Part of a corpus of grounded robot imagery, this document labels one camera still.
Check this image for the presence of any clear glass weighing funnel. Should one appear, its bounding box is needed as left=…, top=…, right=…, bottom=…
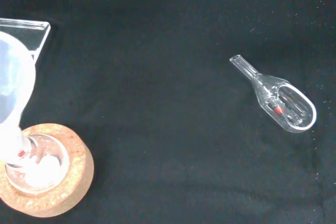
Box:
left=229, top=54, right=317, bottom=134

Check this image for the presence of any clear round-bottom flask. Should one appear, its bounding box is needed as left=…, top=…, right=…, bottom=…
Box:
left=4, top=132, right=67, bottom=194

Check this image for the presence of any clear funnel stand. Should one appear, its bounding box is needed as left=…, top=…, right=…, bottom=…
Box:
left=0, top=17, right=51, bottom=62

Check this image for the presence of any black bench cloth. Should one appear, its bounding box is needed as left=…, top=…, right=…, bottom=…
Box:
left=0, top=0, right=336, bottom=224

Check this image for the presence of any brown cork ring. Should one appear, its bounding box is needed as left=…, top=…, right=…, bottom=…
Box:
left=0, top=123, right=95, bottom=218

